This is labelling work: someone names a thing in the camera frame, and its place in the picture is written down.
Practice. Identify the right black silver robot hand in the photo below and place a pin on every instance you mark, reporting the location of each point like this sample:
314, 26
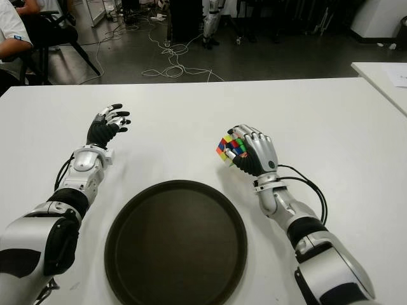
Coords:
262, 152

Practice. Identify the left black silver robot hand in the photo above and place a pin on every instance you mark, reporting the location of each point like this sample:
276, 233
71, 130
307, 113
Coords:
100, 133

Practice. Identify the multicolour Rubik's cube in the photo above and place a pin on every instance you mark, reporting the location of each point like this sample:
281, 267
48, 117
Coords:
227, 144

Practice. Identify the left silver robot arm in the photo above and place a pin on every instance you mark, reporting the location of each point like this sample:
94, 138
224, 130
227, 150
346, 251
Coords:
25, 228

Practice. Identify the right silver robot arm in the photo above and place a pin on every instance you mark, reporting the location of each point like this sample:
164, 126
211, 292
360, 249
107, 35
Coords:
330, 270

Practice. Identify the dark brown round plate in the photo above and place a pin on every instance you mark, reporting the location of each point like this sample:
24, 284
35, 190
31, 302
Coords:
176, 244

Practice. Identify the black chair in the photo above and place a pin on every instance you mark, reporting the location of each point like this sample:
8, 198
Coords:
60, 31

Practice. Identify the white power strip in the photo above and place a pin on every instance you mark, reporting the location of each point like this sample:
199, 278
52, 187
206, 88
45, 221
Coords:
159, 17

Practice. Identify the black tripod legs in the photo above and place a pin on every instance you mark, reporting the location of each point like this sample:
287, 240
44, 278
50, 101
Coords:
254, 19

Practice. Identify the white side table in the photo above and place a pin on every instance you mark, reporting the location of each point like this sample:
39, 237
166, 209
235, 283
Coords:
378, 82

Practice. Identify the seated person in white shirt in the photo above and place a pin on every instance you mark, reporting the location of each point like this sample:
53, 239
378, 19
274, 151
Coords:
9, 28

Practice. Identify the silver humanoid robot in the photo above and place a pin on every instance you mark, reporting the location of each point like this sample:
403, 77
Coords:
211, 22

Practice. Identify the grey folded stand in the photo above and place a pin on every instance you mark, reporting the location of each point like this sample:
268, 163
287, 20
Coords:
321, 20

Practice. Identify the white cabinet with black base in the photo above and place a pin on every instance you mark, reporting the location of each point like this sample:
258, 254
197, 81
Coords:
378, 16

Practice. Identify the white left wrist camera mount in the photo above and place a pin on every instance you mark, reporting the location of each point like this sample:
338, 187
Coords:
108, 157

